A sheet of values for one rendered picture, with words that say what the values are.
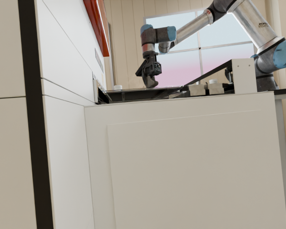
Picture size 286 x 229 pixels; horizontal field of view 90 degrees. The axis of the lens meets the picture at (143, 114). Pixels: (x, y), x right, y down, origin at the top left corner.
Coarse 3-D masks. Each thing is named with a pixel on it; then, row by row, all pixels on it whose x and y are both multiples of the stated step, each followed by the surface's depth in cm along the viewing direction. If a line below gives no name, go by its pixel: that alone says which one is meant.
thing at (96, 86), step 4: (96, 80) 58; (96, 84) 57; (96, 88) 57; (100, 88) 67; (96, 92) 57; (100, 92) 74; (96, 96) 57; (104, 96) 88; (96, 100) 57; (100, 100) 64; (108, 100) 100; (100, 104) 65; (104, 104) 76
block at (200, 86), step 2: (200, 84) 71; (202, 84) 71; (188, 86) 71; (190, 86) 71; (192, 86) 71; (194, 86) 71; (196, 86) 71; (198, 86) 71; (200, 86) 71; (202, 86) 71; (188, 88) 71; (190, 88) 71; (192, 88) 71; (194, 88) 71; (196, 88) 71; (198, 88) 71; (200, 88) 71; (202, 88) 71; (188, 90) 71
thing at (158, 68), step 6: (144, 54) 77; (150, 54) 76; (156, 54) 76; (150, 60) 77; (156, 60) 76; (144, 66) 78; (150, 66) 76; (156, 66) 75; (144, 72) 78; (150, 72) 75; (156, 72) 75
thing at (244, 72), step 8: (232, 64) 54; (240, 64) 54; (248, 64) 54; (240, 72) 54; (248, 72) 54; (240, 80) 54; (248, 80) 54; (240, 88) 54; (248, 88) 54; (256, 88) 55
